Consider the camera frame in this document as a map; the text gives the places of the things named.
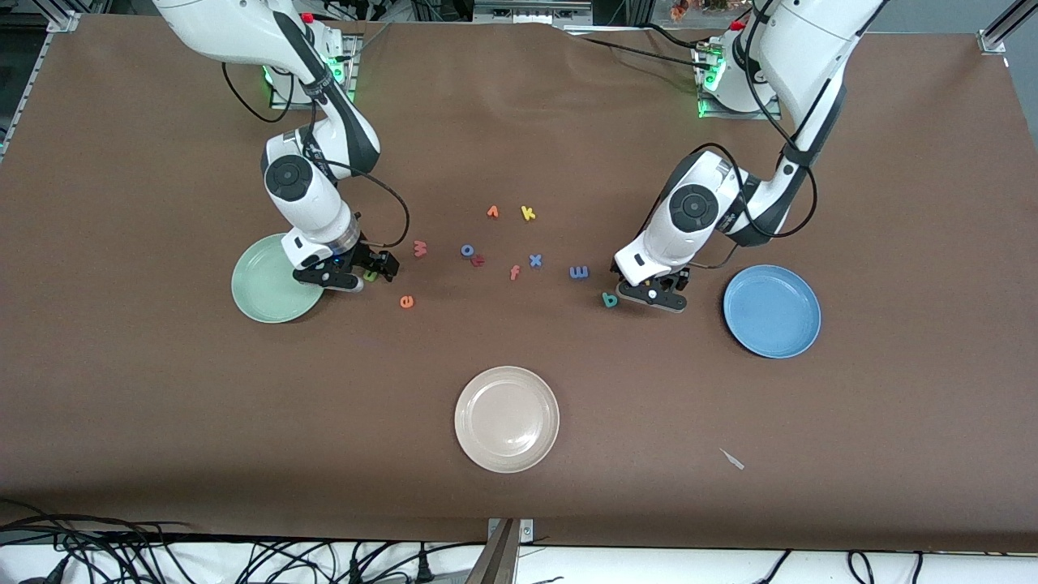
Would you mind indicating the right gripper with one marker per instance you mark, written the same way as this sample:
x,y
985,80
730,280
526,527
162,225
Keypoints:
x,y
366,257

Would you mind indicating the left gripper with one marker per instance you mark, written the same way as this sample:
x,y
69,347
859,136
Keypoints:
x,y
678,281

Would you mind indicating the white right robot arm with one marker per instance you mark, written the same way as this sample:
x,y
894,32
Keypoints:
x,y
300,186

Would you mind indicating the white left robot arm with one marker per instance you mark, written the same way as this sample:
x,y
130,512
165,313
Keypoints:
x,y
697,207

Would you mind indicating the green round plate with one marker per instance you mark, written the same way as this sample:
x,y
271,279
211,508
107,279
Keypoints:
x,y
259,292

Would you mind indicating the blue round plate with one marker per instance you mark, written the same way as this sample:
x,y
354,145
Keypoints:
x,y
770,312

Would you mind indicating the beige round plate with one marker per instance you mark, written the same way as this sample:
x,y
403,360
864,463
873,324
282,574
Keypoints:
x,y
507,419

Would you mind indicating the small white tape scrap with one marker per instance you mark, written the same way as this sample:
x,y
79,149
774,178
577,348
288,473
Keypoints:
x,y
734,461

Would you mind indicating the orange artificial flowers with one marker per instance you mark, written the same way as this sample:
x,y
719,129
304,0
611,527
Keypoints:
x,y
681,10

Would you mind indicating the grey metal background rack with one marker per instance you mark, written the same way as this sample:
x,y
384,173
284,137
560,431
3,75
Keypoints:
x,y
527,10

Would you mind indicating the aluminium profile bar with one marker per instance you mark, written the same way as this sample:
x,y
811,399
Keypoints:
x,y
496,564

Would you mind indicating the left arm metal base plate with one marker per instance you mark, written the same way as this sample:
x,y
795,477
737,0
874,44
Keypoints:
x,y
738,116

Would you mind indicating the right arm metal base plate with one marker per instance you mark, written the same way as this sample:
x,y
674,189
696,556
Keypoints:
x,y
353,49

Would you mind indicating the small metal bracket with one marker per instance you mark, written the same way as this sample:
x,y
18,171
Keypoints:
x,y
527,531

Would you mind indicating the aluminium table frame rail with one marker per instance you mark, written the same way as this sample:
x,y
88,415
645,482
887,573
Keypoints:
x,y
65,18

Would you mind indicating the aluminium corner frame post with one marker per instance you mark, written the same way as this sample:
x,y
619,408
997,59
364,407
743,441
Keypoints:
x,y
993,39

